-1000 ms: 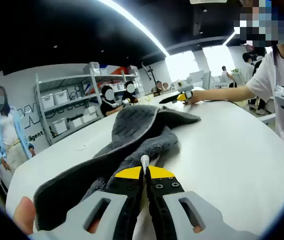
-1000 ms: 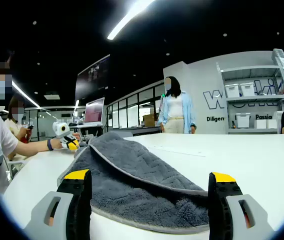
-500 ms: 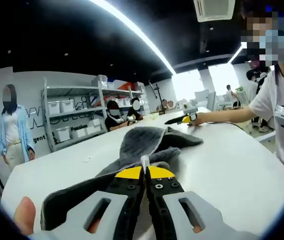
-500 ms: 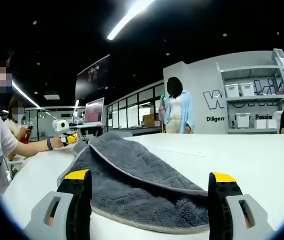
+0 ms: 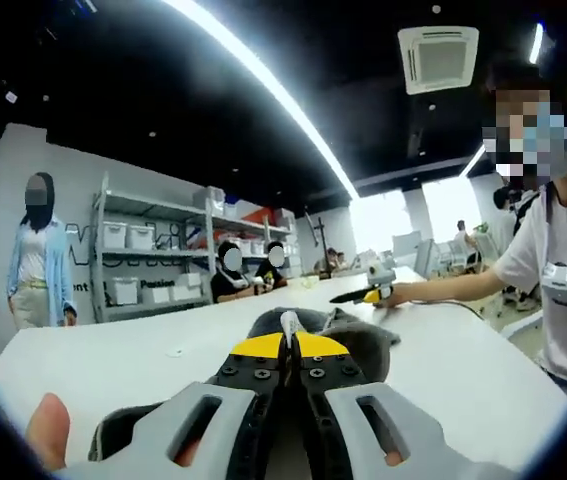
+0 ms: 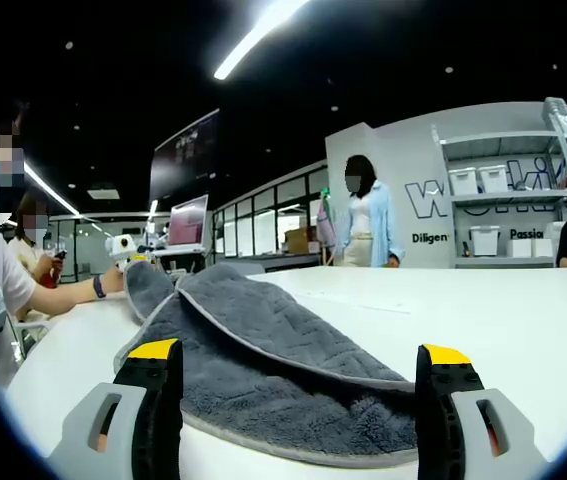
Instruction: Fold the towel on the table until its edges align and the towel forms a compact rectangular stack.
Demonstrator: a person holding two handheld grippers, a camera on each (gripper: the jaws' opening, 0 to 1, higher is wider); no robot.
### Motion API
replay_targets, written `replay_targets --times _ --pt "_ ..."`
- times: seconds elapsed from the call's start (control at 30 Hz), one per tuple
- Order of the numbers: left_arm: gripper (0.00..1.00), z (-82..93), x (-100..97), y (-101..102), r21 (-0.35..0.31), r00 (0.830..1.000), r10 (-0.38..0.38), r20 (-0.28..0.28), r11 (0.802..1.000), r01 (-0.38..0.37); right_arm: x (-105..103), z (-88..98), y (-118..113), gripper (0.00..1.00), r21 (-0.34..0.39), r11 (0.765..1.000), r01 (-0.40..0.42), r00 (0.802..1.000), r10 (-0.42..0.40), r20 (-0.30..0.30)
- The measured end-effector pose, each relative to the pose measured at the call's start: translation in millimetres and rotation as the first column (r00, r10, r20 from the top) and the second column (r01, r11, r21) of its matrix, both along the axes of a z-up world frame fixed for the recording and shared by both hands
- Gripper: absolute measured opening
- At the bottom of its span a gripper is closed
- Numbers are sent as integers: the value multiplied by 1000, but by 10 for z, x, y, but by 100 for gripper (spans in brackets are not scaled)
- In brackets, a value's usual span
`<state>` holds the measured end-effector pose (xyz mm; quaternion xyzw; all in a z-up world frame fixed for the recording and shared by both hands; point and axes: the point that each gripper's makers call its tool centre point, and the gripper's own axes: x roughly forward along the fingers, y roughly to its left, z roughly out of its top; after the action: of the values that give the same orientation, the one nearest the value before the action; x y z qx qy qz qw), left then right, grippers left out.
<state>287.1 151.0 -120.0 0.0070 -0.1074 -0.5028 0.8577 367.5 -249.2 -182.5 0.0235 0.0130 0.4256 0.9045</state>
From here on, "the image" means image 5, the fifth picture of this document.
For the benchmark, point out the person's body in white shirt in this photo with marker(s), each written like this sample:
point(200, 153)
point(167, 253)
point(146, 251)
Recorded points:
point(528, 260)

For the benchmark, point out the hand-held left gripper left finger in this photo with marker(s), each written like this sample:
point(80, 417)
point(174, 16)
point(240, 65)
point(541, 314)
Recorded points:
point(243, 410)

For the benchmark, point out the metal storage shelf with bins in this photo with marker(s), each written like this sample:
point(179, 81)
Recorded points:
point(125, 290)

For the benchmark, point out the ceiling light strip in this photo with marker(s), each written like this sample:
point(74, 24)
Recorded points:
point(472, 160)
point(273, 85)

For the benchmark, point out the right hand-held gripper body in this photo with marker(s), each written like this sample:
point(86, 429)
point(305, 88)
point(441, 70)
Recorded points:
point(380, 277)

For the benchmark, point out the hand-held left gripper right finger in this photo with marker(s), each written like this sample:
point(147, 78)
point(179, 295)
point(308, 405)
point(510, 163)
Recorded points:
point(333, 410)

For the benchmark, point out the ceiling air conditioner unit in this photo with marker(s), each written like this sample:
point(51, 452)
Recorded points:
point(438, 60)

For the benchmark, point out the grey fluffy towel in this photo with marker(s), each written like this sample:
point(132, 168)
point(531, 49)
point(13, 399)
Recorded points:
point(363, 345)

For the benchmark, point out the grey metal shelving rack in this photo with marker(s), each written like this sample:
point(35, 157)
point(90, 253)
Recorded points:
point(153, 250)
point(263, 227)

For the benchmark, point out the person's right hand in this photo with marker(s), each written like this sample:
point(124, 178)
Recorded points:
point(397, 296)

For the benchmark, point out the black stand pole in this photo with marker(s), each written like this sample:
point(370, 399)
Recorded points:
point(319, 240)

